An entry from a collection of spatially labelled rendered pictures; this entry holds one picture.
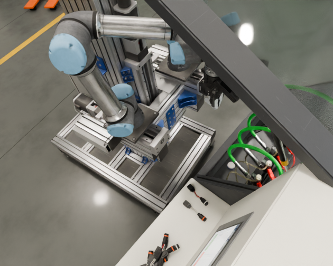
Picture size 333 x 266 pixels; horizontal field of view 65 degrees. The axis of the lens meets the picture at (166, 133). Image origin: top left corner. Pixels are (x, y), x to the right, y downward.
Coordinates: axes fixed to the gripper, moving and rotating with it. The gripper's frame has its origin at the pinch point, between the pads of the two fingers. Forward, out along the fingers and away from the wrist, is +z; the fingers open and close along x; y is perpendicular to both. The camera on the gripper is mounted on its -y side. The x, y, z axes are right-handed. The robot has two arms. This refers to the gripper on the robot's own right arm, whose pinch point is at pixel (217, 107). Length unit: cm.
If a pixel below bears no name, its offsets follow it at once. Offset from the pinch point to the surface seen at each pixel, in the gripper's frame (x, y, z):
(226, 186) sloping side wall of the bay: 22.3, -21.0, 13.2
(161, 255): 58, -16, 24
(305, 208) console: 33, -45, -30
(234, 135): -11.0, -5.1, 29.9
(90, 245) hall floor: 86, 54, 125
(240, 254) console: 50, -39, -30
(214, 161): 8.1, -5.8, 29.9
